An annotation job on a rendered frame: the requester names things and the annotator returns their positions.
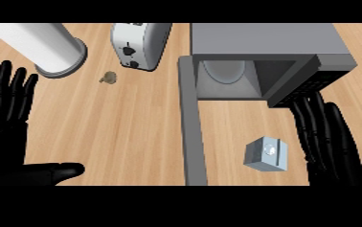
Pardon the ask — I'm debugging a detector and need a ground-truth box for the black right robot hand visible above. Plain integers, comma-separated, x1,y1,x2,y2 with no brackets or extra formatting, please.
287,91,362,187

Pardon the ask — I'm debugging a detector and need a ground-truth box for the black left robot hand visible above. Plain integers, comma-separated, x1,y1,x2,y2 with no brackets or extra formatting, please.
0,59,86,187

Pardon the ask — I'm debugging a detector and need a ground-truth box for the pale grey milk carton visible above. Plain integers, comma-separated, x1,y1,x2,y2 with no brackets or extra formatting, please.
244,136,290,172

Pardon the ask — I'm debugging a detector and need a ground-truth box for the grey microwave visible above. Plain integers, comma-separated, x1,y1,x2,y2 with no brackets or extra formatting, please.
189,23,356,108

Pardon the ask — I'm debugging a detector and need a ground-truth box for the grey microwave door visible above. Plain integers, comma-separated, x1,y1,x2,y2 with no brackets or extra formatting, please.
178,56,210,187

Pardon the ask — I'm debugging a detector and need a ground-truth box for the glass microwave turntable plate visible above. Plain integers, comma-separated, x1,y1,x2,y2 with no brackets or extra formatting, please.
203,60,247,85

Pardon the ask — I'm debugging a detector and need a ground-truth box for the small olive-brown lump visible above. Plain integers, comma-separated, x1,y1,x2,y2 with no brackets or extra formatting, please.
99,71,118,85

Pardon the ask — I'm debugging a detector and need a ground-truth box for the white paper towel roll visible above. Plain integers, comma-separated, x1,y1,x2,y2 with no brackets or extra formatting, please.
0,23,89,79

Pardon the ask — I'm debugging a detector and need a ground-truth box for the silver toaster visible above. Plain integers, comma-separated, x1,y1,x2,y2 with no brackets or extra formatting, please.
110,23,175,72

